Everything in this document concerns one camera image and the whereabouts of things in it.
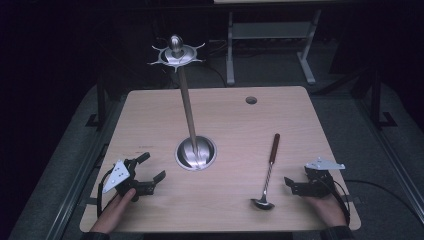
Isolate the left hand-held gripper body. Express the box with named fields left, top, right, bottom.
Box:
left=101, top=158, right=157, bottom=203

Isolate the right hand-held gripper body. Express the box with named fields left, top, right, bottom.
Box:
left=293, top=156, right=346, bottom=200

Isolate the metal ladle with brown handle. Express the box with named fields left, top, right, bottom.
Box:
left=250, top=133, right=281, bottom=212

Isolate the metal utensil stand with hooks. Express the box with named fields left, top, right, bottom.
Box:
left=148, top=34, right=218, bottom=172

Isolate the person's right hand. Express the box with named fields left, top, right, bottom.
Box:
left=301, top=192, right=348, bottom=229

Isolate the person's left hand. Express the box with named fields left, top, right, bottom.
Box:
left=89, top=188, right=138, bottom=234

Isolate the black metal stand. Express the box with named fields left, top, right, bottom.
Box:
left=369, top=66, right=399, bottom=130
left=85, top=83, right=112, bottom=130

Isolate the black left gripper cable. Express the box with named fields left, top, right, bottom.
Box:
left=96, top=167, right=118, bottom=218

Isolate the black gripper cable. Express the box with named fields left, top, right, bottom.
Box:
left=316, top=174, right=424, bottom=226
left=96, top=167, right=118, bottom=218

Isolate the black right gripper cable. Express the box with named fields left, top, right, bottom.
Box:
left=316, top=174, right=424, bottom=226

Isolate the grey metal floor rail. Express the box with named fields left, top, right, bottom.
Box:
left=354, top=99, right=424, bottom=218
left=44, top=99, right=126, bottom=240

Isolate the white metal table frame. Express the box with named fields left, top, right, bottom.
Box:
left=226, top=9, right=323, bottom=86

